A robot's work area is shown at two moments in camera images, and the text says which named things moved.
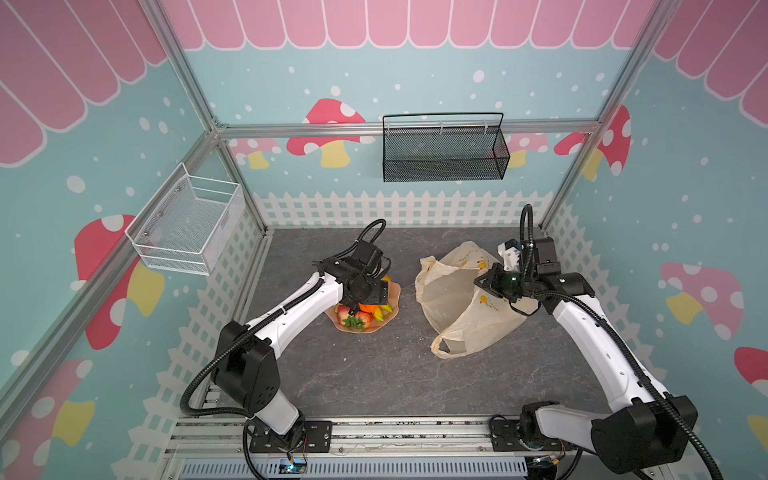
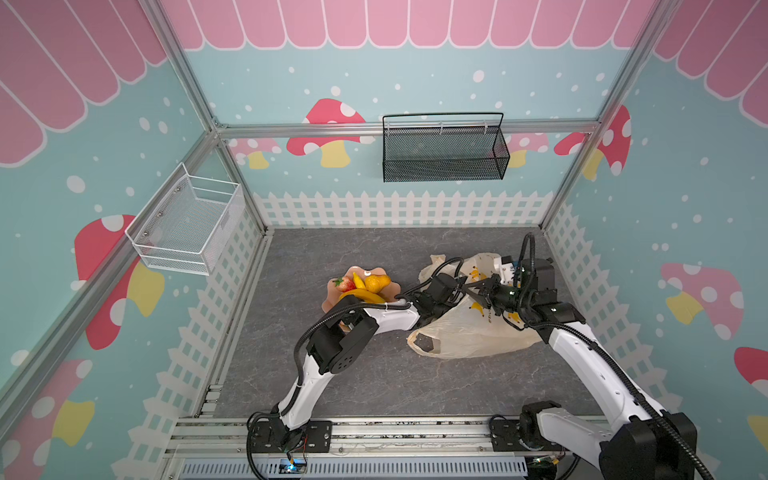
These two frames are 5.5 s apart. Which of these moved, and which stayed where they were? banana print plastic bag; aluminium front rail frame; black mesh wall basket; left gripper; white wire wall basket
Moved: left gripper; banana print plastic bag
Stayed: aluminium front rail frame; black mesh wall basket; white wire wall basket
